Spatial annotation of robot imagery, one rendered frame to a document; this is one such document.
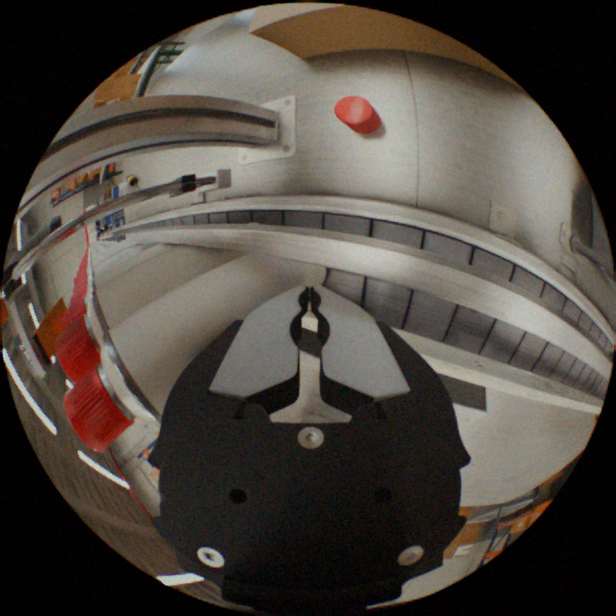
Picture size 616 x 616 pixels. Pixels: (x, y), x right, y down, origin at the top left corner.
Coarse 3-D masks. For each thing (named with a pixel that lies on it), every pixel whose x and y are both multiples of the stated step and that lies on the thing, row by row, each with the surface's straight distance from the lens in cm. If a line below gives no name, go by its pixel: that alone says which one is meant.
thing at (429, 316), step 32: (160, 224) 43; (192, 224) 31; (288, 224) 19; (320, 224) 17; (352, 224) 16; (384, 224) 15; (448, 256) 16; (480, 256) 16; (352, 288) 18; (384, 288) 17; (544, 288) 19; (384, 320) 18; (416, 320) 18; (448, 320) 17; (480, 320) 18; (576, 320) 24; (480, 352) 20; (512, 352) 21; (544, 352) 23; (608, 352) 38; (576, 384) 33; (608, 384) 49
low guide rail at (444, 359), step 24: (408, 336) 16; (432, 360) 15; (456, 360) 16; (480, 360) 17; (480, 384) 17; (504, 384) 18; (528, 384) 20; (552, 384) 24; (576, 408) 31; (600, 408) 43
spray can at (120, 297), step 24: (144, 264) 15; (168, 264) 14; (192, 264) 15; (216, 264) 15; (120, 288) 14; (144, 288) 13; (168, 288) 14; (96, 312) 13; (120, 312) 13; (72, 336) 15; (96, 336) 14; (72, 360) 14; (96, 360) 15
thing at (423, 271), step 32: (224, 224) 13; (256, 224) 11; (288, 256) 9; (320, 256) 8; (352, 256) 8; (384, 256) 7; (416, 256) 7; (416, 288) 7; (448, 288) 7; (480, 288) 8; (512, 288) 9; (512, 320) 9; (544, 320) 9; (576, 352) 13
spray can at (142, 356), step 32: (256, 256) 13; (192, 288) 11; (224, 288) 11; (256, 288) 11; (288, 288) 13; (128, 320) 10; (160, 320) 9; (192, 320) 9; (224, 320) 10; (128, 352) 9; (160, 352) 9; (192, 352) 9; (96, 384) 10; (128, 384) 9; (160, 384) 9; (96, 416) 10; (128, 416) 11; (160, 416) 10; (96, 448) 12
